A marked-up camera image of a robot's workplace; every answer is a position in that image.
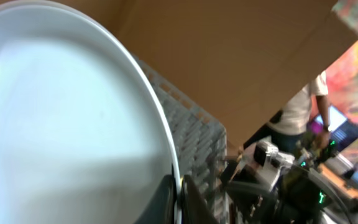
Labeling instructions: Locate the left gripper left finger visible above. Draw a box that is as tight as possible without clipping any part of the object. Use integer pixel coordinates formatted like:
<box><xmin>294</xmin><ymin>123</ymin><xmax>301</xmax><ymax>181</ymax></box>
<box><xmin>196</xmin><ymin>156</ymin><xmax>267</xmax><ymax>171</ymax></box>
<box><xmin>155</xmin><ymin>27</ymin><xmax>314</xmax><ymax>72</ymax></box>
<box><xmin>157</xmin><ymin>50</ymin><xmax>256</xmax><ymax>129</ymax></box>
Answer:
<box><xmin>135</xmin><ymin>175</ymin><xmax>177</xmax><ymax>224</ymax></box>

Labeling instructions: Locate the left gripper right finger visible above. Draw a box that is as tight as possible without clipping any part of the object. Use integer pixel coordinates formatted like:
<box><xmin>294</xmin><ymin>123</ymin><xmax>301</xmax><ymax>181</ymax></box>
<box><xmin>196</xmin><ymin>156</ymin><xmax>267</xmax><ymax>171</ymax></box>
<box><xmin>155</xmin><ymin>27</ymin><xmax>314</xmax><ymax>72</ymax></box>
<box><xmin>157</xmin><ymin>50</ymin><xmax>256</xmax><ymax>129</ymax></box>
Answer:
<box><xmin>181</xmin><ymin>175</ymin><xmax>218</xmax><ymax>224</ymax></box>

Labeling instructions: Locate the large white plate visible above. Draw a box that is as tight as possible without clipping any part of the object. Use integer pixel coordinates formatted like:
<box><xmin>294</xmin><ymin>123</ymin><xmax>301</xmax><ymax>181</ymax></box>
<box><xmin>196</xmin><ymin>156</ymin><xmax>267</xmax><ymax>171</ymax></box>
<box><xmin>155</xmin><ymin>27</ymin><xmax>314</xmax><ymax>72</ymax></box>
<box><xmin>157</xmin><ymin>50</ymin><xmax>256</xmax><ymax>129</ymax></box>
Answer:
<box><xmin>0</xmin><ymin>1</ymin><xmax>180</xmax><ymax>224</ymax></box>

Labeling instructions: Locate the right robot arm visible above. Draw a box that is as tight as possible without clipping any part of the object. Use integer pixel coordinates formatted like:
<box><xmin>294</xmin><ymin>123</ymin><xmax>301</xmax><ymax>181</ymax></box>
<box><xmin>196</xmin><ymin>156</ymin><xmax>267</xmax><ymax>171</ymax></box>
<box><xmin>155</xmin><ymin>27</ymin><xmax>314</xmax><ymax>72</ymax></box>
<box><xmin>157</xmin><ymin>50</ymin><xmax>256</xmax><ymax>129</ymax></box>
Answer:
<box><xmin>221</xmin><ymin>141</ymin><xmax>358</xmax><ymax>223</ymax></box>

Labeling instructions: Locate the grey dishwasher rack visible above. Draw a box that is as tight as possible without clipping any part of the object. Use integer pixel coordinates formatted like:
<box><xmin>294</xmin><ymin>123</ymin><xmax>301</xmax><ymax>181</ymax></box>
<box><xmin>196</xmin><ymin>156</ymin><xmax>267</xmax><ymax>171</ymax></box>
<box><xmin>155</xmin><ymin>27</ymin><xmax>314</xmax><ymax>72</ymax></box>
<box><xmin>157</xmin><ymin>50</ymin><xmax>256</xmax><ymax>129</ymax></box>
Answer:
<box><xmin>135</xmin><ymin>57</ymin><xmax>229</xmax><ymax>223</ymax></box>

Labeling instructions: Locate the person in white shirt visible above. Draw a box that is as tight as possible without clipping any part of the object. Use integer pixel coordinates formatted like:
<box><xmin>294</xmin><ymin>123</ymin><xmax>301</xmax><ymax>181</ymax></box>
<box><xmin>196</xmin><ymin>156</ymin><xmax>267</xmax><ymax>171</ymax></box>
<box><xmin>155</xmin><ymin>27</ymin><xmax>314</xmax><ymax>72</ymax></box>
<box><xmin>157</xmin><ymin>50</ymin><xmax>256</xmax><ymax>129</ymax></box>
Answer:
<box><xmin>242</xmin><ymin>72</ymin><xmax>331</xmax><ymax>154</ymax></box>

